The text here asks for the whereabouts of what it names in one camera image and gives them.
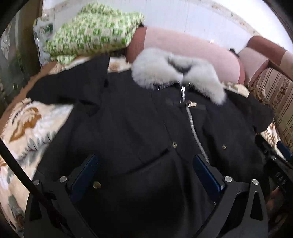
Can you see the leaf print blanket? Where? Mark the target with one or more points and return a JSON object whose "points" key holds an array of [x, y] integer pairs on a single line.
{"points": [[25, 128]]}

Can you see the striped brown sofa cushion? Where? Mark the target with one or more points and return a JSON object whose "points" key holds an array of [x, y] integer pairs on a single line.
{"points": [[277, 98]]}

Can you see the black coat with fur collar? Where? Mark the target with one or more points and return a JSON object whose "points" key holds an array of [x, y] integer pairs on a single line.
{"points": [[128, 119]]}

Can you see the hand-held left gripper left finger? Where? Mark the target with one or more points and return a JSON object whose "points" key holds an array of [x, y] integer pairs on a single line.
{"points": [[84, 177]]}

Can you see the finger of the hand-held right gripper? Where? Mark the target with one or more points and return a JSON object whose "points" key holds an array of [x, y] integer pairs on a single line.
{"points": [[283, 147]]}

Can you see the small black object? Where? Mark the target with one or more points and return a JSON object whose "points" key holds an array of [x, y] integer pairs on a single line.
{"points": [[232, 50]]}

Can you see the clear plastic bag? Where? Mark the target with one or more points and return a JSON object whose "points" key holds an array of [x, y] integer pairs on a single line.
{"points": [[42, 34]]}

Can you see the wooden door with glass pane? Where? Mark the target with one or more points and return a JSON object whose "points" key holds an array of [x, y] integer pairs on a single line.
{"points": [[16, 57]]}

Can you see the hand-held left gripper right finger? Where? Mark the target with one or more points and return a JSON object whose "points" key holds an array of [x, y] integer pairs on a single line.
{"points": [[206, 177]]}

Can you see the green patterned knit blanket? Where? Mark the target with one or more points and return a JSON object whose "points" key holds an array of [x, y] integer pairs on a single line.
{"points": [[91, 32]]}

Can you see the pink sofa bolster armrest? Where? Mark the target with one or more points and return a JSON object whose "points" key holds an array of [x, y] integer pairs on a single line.
{"points": [[190, 57]]}

